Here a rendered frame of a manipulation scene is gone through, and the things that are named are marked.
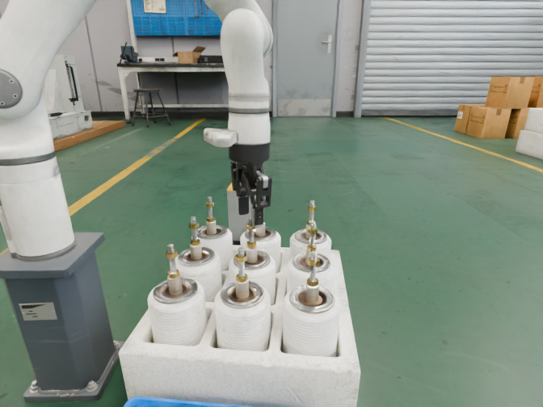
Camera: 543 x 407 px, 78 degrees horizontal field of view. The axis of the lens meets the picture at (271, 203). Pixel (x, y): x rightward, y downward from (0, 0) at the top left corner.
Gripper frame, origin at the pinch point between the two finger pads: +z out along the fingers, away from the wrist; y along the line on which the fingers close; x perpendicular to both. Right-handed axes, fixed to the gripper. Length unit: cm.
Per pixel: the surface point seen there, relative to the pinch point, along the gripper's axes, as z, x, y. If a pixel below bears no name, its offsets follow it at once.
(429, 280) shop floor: 34, -62, 2
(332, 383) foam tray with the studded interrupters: 20.0, -2.7, -25.2
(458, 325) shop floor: 34, -52, -15
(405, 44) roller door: -75, -399, 340
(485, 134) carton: 26, -330, 154
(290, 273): 11.1, -5.5, -6.8
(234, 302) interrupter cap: 9.8, 8.2, -12.2
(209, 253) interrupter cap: 9.7, 7.0, 5.3
